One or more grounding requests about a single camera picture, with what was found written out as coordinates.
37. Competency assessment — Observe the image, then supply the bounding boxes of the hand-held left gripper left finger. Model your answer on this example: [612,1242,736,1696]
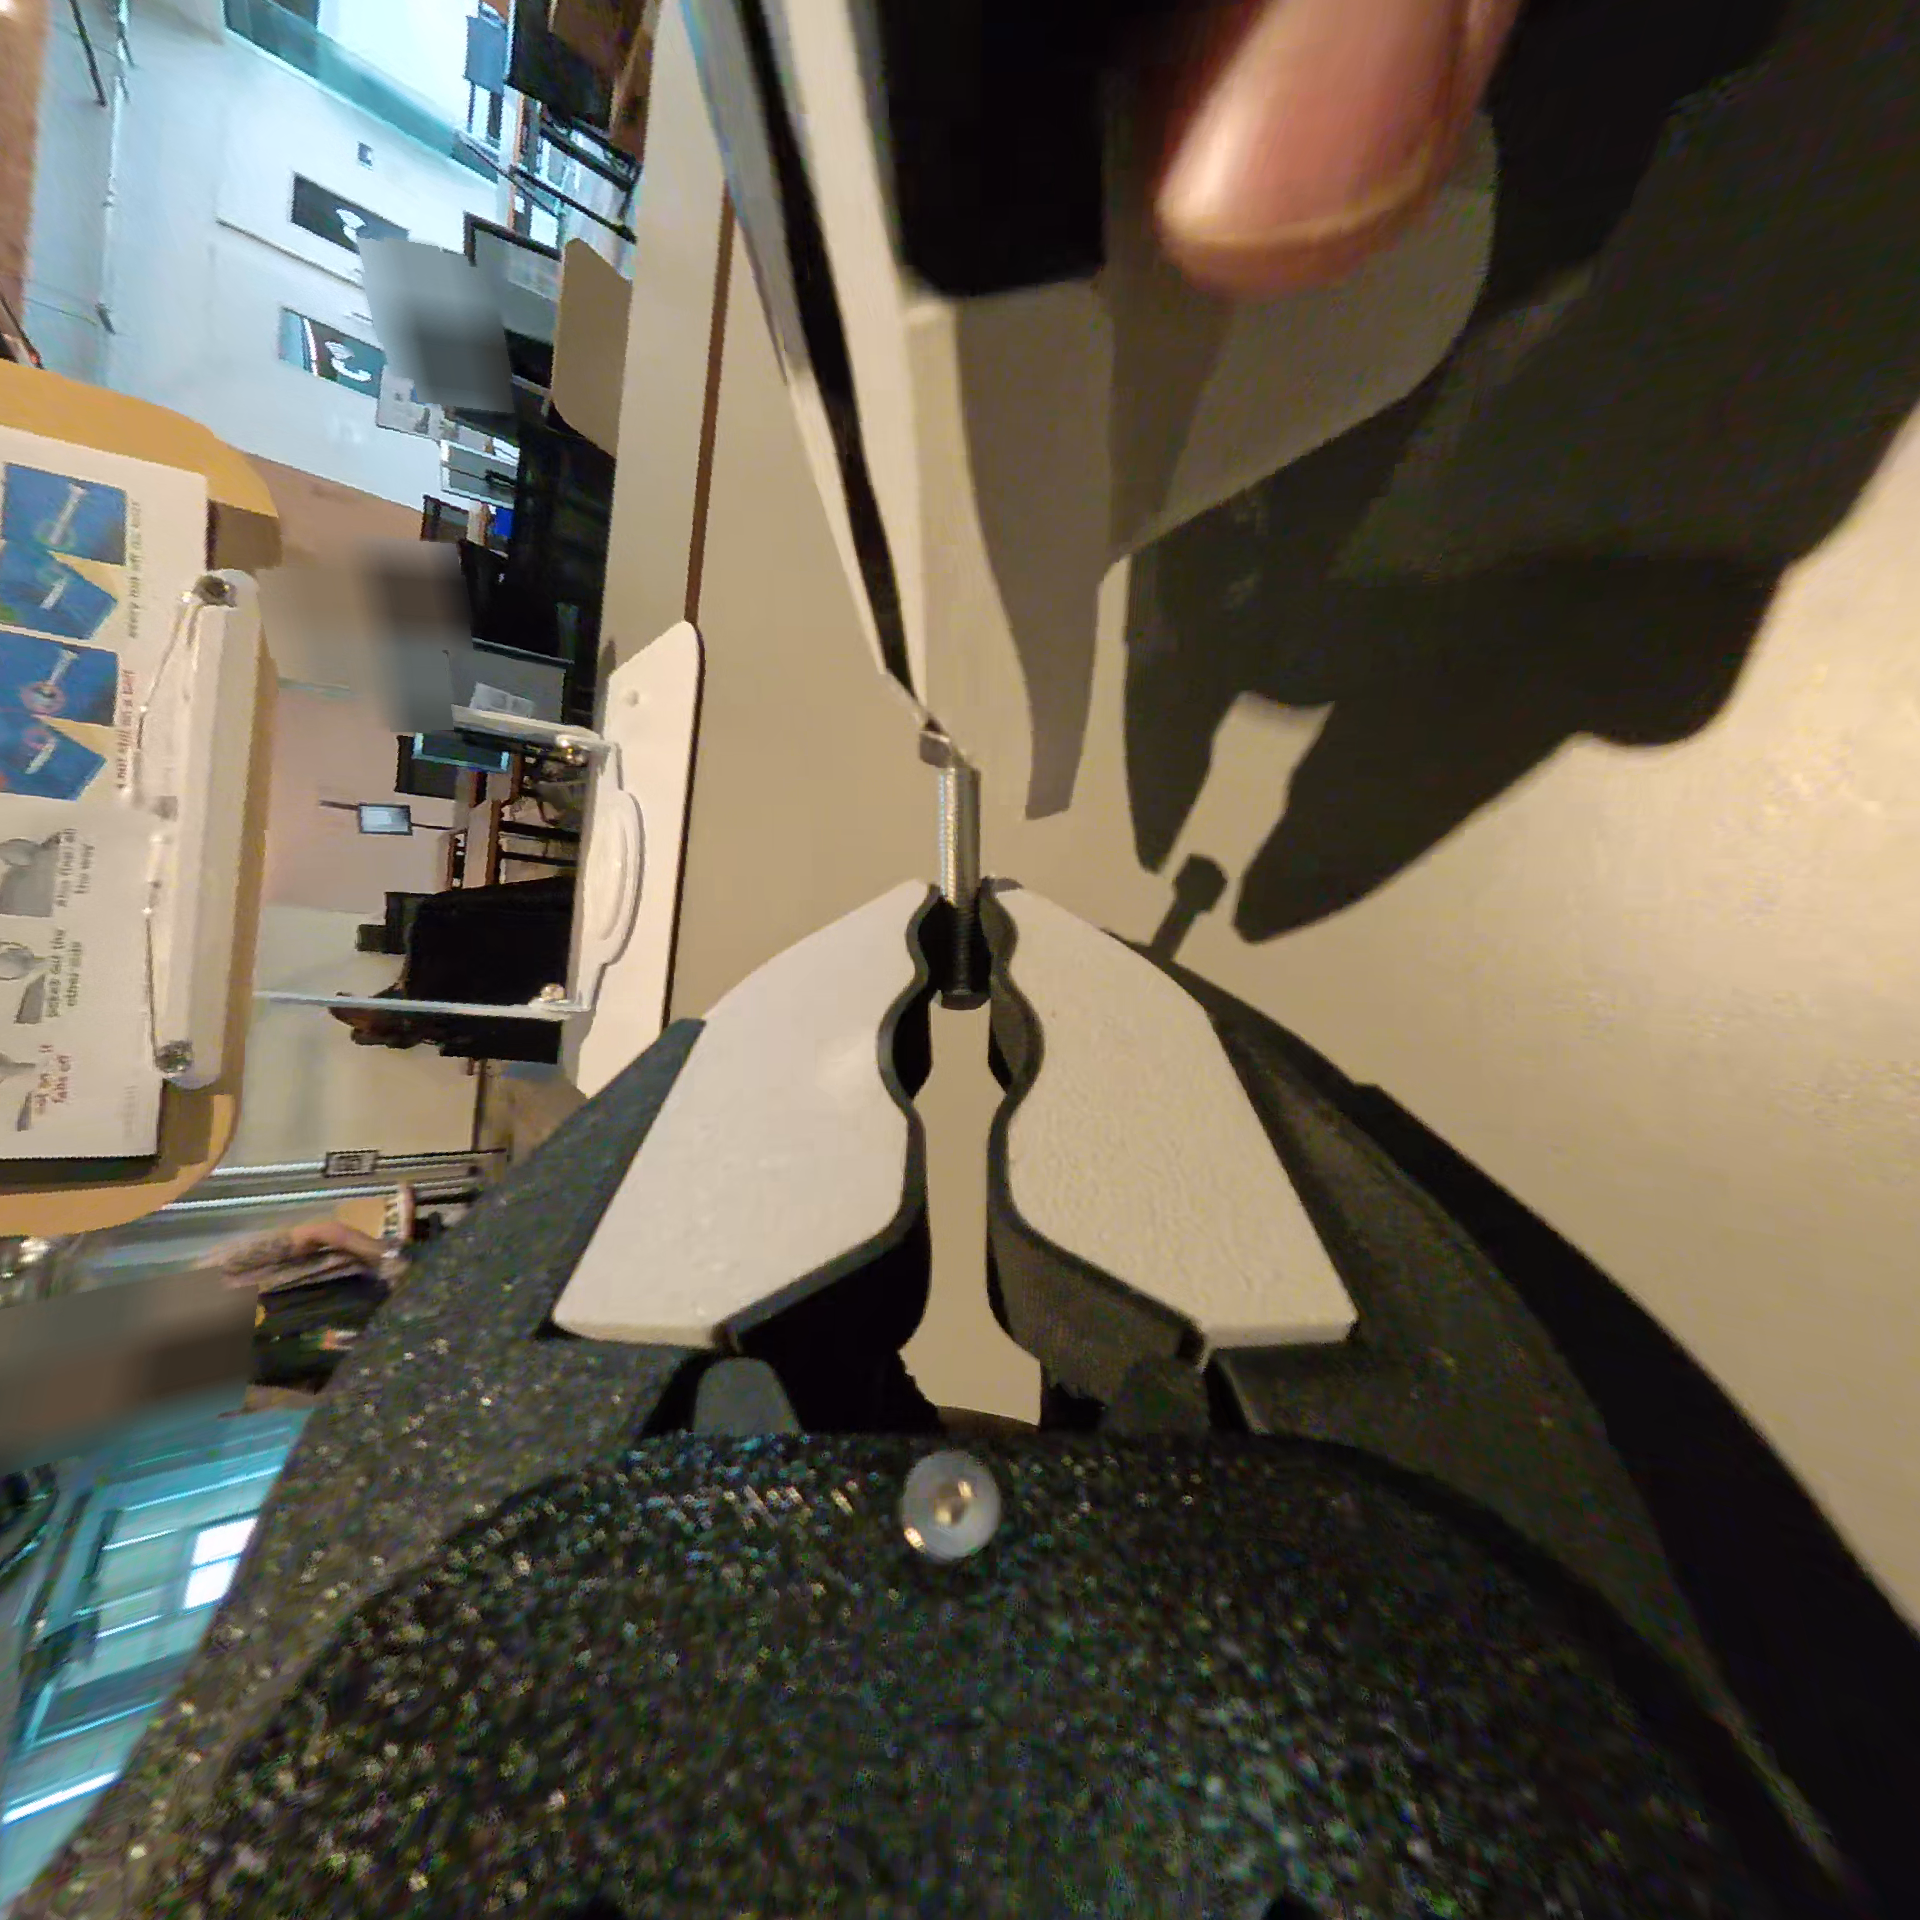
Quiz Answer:
[549,880,945,1359]

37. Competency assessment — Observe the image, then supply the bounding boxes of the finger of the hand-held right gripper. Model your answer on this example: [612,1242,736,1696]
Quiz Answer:
[904,119,1509,823]
[684,0,961,750]

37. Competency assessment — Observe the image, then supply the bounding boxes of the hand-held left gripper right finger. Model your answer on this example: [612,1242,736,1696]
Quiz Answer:
[980,880,1364,1380]

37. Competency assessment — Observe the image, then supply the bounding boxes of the silver bolt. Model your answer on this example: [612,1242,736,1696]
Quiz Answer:
[937,743,988,1012]

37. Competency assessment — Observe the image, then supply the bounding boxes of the person's right hand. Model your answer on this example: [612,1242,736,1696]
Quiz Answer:
[1155,0,1521,296]

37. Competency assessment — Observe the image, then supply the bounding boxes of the grey rounded board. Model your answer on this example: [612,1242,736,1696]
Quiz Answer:
[549,235,634,457]

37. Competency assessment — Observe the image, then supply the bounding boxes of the black box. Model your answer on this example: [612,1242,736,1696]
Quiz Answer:
[397,880,575,1061]

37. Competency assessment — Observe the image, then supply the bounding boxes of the white sign stand base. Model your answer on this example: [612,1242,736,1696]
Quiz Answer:
[567,619,703,1099]

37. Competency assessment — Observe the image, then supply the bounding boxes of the glass balcony railing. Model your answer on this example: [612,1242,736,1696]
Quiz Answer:
[221,0,503,166]

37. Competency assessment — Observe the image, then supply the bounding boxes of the white mounting plate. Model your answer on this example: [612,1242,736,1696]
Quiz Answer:
[129,572,270,1089]

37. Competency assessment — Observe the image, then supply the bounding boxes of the wooden sign board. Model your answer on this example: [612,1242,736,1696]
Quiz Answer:
[0,357,283,1242]

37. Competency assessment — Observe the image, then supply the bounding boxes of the paper instruction sheet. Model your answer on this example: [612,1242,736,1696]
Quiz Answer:
[0,418,212,1165]

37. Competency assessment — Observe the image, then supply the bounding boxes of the grid pane window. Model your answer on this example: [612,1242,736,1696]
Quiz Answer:
[0,1439,259,1847]

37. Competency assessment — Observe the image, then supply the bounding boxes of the metal rail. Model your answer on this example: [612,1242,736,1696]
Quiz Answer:
[164,1145,508,1207]

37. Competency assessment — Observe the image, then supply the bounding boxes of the black wall sign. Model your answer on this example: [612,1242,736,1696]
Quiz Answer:
[276,304,387,394]
[295,166,404,251]

